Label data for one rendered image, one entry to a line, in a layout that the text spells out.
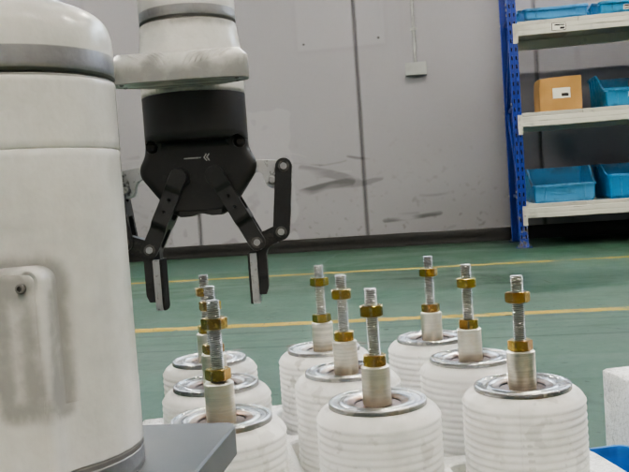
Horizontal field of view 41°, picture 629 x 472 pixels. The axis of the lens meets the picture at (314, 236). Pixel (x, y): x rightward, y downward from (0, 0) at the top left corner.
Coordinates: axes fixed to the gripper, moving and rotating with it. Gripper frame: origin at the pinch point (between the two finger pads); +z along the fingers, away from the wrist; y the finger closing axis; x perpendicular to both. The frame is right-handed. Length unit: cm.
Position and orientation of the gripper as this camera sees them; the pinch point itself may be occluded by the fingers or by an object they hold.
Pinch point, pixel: (208, 288)
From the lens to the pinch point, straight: 62.9
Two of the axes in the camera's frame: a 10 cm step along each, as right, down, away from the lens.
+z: 0.7, 10.0, 0.4
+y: -10.0, 0.7, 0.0
